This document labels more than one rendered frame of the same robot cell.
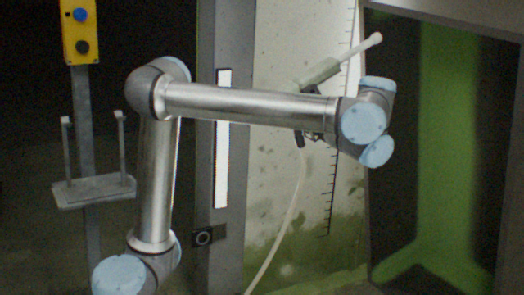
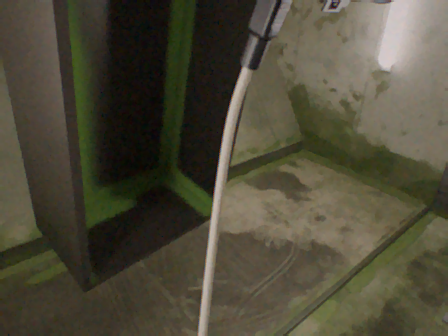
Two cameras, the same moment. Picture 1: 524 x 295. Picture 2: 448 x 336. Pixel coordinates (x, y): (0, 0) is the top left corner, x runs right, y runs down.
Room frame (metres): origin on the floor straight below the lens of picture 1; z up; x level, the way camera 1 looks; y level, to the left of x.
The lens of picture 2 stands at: (1.71, 0.35, 1.31)
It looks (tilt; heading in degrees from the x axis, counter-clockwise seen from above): 28 degrees down; 258
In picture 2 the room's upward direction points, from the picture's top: 2 degrees clockwise
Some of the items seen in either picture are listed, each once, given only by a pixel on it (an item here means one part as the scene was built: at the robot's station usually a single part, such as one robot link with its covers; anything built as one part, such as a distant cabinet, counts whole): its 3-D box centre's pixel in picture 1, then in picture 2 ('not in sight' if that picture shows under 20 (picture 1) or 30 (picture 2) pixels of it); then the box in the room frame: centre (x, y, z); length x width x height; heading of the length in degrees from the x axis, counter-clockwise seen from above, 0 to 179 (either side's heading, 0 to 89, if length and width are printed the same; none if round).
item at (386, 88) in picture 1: (373, 103); not in sight; (1.30, -0.26, 1.46); 0.12 x 0.09 x 0.12; 163
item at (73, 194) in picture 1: (95, 153); not in sight; (2.01, 0.65, 0.95); 0.26 x 0.15 x 0.32; 119
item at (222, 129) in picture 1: (221, 141); not in sight; (2.18, 0.17, 0.96); 0.06 x 0.02 x 0.63; 119
